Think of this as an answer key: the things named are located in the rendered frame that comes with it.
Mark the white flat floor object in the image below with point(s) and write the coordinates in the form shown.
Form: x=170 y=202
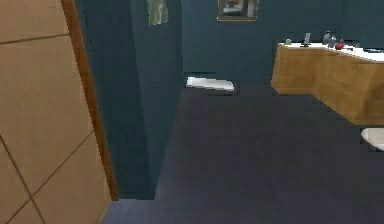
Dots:
x=210 y=83

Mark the small green object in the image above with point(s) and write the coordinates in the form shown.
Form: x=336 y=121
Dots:
x=288 y=42

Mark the grey upright bottle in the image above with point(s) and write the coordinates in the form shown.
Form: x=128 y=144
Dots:
x=307 y=38

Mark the wooden cabinet with white top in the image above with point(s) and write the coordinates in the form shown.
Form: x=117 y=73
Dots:
x=336 y=78

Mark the tan wooden room door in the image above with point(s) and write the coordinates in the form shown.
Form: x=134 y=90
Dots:
x=43 y=113

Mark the blue grey bottle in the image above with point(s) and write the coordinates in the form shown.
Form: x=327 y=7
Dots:
x=330 y=40

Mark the red round object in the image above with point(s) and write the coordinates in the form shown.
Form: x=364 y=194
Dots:
x=339 y=45

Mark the green framed wall picture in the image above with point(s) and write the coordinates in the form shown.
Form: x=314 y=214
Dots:
x=157 y=11

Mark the gold framed wall picture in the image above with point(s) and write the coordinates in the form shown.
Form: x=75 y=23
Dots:
x=237 y=10

